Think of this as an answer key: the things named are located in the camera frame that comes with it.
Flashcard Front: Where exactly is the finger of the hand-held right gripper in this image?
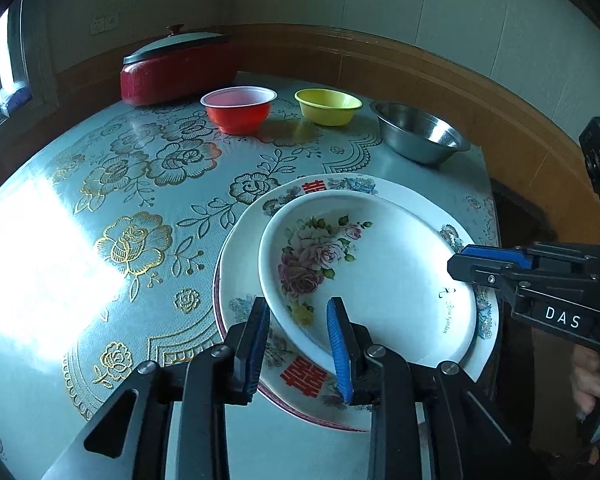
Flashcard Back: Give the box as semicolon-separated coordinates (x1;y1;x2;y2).
447;254;531;306
461;244;534;269

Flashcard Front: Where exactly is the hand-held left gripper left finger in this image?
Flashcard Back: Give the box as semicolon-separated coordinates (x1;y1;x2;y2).
40;296;272;480

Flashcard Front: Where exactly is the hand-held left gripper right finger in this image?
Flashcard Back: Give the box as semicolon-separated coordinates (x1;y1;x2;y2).
326;296;536;480

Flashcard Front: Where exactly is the large plate purple floral rim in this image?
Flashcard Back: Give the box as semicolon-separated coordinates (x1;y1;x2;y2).
212;255;501;433

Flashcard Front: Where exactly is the white plate pink rose print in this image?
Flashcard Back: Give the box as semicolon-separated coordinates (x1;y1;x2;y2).
257;192;479;367

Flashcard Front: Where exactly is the white plate red character print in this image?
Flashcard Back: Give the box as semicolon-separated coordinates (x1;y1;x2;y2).
219;175;501;413

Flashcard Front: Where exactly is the stainless steel bowl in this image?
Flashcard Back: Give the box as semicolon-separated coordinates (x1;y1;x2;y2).
369;101;472;165

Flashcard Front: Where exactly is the yellow plastic bowl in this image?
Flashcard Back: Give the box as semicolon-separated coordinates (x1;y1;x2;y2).
294;88;363;127

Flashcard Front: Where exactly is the red plastic bowl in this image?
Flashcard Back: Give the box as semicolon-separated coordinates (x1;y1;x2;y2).
200;86;277;136

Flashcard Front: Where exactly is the person's right hand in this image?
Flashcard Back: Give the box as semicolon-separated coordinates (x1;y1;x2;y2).
572;346;600;417

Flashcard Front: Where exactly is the red cooking pot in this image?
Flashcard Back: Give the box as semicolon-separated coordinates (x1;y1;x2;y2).
120;42;238;107

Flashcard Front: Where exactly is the grey pot lid red knob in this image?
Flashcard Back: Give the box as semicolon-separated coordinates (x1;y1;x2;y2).
123;24;232;66

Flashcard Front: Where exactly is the blue and white packet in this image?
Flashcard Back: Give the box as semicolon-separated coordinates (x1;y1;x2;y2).
0;85;31;112

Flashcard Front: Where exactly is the window with white frame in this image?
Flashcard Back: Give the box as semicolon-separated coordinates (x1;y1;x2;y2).
0;5;31;136

